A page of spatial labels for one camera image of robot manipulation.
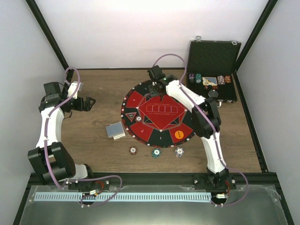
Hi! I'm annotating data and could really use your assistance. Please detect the teal chip stack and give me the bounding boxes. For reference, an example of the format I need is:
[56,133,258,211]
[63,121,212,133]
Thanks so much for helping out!
[151,148,161,158]
[195,73,202,83]

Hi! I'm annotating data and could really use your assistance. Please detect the red brown chip stack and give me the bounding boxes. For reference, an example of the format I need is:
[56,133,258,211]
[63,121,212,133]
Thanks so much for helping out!
[129,147,137,155]

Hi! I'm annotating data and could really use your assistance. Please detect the blue white chip stack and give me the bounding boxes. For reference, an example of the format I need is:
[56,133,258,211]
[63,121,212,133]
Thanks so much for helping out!
[174,147,184,158]

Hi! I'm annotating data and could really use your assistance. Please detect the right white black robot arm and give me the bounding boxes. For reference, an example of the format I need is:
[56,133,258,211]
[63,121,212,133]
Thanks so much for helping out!
[147,66,229,189]

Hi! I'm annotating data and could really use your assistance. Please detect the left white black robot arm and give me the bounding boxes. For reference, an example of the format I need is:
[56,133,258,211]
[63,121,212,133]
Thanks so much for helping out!
[28,81,96,189]

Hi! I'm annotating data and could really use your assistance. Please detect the round red black poker mat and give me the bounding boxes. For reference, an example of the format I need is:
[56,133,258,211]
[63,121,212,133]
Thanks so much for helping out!
[121,80,195,148]

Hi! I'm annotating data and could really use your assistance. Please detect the purple chip stack in case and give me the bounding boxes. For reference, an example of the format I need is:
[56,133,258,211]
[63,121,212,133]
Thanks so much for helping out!
[188,74,195,83]

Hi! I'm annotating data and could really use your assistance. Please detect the triangular all in token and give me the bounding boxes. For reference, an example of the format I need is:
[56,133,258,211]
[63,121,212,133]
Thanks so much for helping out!
[125,112,136,122]

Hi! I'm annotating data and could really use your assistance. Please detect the playing card deck with box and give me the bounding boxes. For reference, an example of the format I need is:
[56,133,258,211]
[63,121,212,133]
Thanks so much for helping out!
[106,122,126,140]

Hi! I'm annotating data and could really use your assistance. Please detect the teal chip stack in case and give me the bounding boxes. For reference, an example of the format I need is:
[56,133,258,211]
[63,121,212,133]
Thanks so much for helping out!
[195,73,202,83]

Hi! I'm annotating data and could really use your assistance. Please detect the red dice in case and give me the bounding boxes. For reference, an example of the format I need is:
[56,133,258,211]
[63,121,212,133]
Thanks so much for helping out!
[204,86,218,90]

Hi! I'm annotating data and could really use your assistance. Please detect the card deck in case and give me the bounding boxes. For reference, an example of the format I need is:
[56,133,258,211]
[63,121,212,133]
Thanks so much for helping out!
[202,77,218,86]

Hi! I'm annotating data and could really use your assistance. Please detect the orange big blind button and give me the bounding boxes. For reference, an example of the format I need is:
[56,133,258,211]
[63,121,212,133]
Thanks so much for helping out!
[174,130,184,140]

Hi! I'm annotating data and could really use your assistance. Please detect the black poker chip case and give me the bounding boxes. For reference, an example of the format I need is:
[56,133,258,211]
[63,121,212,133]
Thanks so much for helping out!
[186,36,241,103]

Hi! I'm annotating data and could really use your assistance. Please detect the white chip stack in case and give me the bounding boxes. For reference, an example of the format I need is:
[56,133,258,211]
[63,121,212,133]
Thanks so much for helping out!
[217,75,225,85]

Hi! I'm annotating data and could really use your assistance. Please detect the orange chip stack in case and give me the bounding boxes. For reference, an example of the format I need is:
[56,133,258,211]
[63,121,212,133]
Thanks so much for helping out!
[224,75,232,83]

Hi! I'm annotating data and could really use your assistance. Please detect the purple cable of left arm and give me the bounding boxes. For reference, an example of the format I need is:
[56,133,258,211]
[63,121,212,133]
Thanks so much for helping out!
[44,67,82,189]

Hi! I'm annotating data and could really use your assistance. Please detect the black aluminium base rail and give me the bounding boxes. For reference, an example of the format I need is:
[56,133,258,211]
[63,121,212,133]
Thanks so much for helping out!
[27,172,279,189]

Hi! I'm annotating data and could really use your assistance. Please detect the light blue slotted cable duct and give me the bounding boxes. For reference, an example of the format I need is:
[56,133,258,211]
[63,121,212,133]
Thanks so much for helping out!
[33,192,211,203]

